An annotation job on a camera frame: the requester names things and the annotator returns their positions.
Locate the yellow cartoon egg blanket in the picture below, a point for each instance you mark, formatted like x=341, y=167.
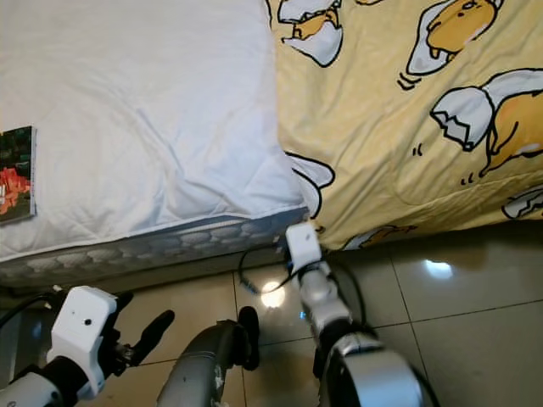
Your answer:
x=390, y=127

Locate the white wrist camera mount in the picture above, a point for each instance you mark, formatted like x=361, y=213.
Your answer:
x=83, y=335
x=303, y=246

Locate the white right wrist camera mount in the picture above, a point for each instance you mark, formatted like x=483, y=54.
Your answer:
x=303, y=246

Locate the dark green red book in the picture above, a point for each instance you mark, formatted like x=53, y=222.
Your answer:
x=17, y=174

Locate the grey black left robot leg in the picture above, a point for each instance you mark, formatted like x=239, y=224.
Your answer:
x=204, y=365

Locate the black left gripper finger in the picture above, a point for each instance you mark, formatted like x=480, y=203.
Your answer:
x=154, y=335

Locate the white quilted mattress pad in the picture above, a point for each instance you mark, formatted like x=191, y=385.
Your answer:
x=136, y=110

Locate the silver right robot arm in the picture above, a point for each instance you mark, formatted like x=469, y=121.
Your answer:
x=373, y=356

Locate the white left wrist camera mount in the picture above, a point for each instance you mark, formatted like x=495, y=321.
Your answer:
x=83, y=335

